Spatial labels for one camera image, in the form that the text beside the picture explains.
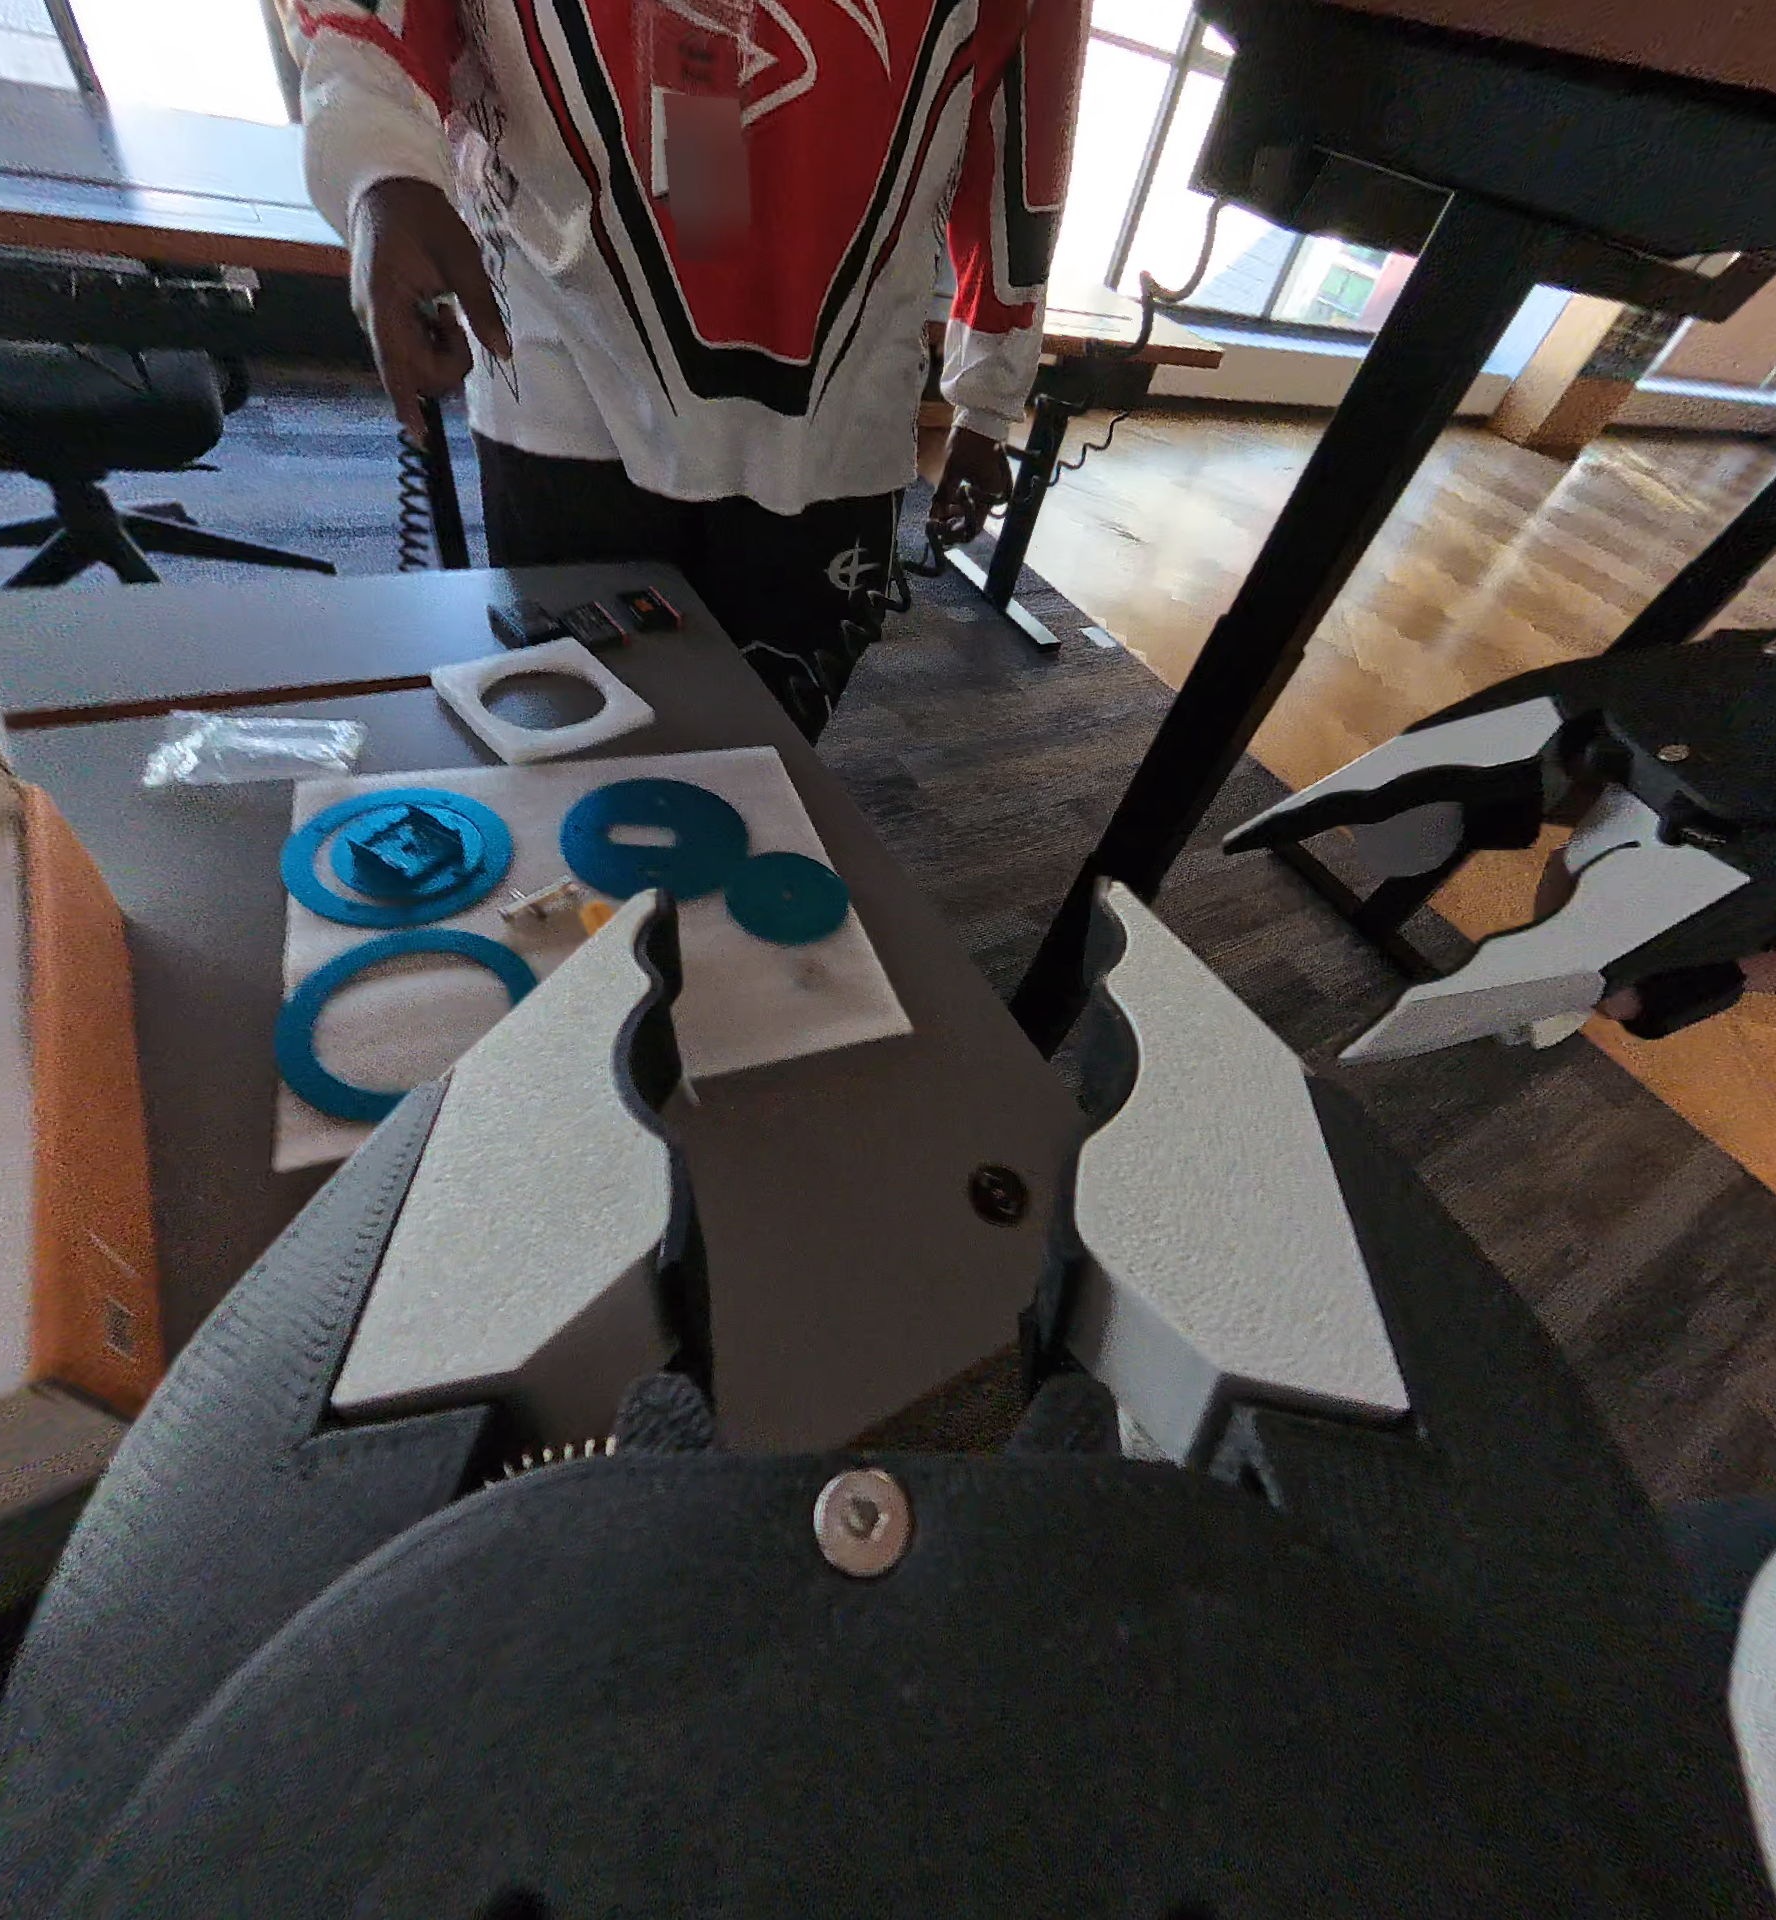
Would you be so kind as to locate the white foam frame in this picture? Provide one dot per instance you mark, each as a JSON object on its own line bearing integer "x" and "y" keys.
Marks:
{"x": 468, "y": 704}

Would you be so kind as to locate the crumpled clear plastic bag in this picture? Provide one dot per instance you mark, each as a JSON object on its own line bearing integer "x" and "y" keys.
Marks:
{"x": 250, "y": 747}

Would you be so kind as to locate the black desk screw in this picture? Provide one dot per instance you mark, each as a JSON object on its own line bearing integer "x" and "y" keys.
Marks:
{"x": 999, "y": 1196}

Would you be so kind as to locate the orange white cardboard box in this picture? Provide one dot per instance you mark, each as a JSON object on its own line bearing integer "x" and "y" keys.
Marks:
{"x": 87, "y": 1050}

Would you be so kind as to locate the large blue slotted disc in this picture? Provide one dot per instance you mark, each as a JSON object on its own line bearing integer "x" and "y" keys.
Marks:
{"x": 679, "y": 878}

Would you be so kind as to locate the black office chair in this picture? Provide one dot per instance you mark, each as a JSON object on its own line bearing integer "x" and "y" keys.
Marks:
{"x": 63, "y": 405}

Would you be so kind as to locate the metal cross wrench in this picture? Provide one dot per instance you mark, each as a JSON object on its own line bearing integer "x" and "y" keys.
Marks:
{"x": 537, "y": 904}

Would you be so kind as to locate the white foam sheet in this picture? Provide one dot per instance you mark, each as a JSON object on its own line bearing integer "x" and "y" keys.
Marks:
{"x": 812, "y": 991}

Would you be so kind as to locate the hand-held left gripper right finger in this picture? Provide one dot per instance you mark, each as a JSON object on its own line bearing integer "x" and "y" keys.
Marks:
{"x": 1232, "y": 1245}

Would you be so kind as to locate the dark desk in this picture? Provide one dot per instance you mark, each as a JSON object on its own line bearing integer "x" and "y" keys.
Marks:
{"x": 858, "y": 1141}

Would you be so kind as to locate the window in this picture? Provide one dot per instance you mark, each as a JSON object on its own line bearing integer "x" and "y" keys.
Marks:
{"x": 1219, "y": 180}

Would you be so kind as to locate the blue square metal bracket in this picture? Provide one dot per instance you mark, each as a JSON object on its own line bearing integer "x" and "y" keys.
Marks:
{"x": 401, "y": 852}

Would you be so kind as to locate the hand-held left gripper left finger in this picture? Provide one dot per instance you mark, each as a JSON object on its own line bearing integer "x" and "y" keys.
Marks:
{"x": 529, "y": 1245}

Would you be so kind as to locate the wooden-edged grey desk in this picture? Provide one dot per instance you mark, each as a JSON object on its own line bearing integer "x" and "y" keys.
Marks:
{"x": 109, "y": 165}

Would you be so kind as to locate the small blue perforated disc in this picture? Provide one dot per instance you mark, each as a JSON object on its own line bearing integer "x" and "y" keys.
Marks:
{"x": 783, "y": 900}
{"x": 447, "y": 884}

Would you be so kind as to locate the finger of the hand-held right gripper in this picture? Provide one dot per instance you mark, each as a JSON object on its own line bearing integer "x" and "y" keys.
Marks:
{"x": 1622, "y": 900}
{"x": 1428, "y": 758}

